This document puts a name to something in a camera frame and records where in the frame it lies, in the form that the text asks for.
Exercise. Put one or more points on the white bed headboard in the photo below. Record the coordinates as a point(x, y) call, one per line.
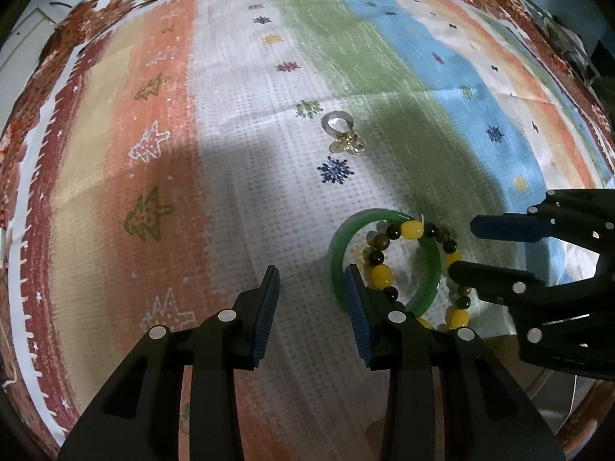
point(29, 29)

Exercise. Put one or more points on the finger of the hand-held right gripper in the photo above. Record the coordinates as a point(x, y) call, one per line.
point(485, 281)
point(499, 226)

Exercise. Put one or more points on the red floral blanket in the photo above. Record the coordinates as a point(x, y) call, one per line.
point(72, 24)

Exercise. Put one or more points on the metal tin box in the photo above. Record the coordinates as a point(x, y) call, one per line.
point(552, 403)

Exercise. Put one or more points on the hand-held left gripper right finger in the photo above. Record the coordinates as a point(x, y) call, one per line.
point(358, 312)

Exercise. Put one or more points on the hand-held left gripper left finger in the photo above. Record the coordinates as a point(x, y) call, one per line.
point(266, 312)

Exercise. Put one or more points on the striped colourful mat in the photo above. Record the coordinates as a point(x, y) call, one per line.
point(240, 153)

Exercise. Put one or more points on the green jade bangle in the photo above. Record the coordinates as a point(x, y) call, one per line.
point(365, 218)

